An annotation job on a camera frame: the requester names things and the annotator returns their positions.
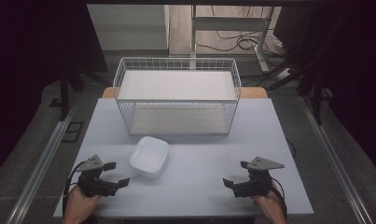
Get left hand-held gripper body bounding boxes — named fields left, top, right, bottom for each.
left=76, top=154, right=119, bottom=198

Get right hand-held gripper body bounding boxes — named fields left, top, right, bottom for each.
left=233, top=156, right=285, bottom=199

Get white rectangular dish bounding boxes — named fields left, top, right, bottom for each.
left=129, top=135, right=171, bottom=180

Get white wire rack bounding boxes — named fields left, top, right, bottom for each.
left=112, top=57, right=243, bottom=136

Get person's left hand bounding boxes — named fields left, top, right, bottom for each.
left=62, top=185, right=102, bottom=224

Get person's right hand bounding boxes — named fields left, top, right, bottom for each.
left=250, top=186, right=287, bottom=224

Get black stand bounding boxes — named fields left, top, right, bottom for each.
left=266, top=12, right=348, bottom=126
left=58, top=63, right=110, bottom=122

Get white power strip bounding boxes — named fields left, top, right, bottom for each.
left=275, top=67, right=293, bottom=81

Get white cabinet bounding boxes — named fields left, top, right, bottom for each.
left=86, top=3, right=172, bottom=52

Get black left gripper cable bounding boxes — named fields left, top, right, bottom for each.
left=62, top=161, right=88, bottom=217

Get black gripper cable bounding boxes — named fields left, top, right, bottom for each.
left=269, top=176, right=288, bottom=218
left=62, top=161, right=88, bottom=217

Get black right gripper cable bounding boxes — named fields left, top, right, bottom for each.
left=269, top=176, right=288, bottom=218

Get aluminium rail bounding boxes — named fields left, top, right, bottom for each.
left=5, top=98, right=81, bottom=224
left=297, top=94, right=376, bottom=224

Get black floor cables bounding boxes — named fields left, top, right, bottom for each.
left=194, top=5, right=289, bottom=87

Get white metal desk frame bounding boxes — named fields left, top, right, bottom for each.
left=189, top=4, right=276, bottom=75

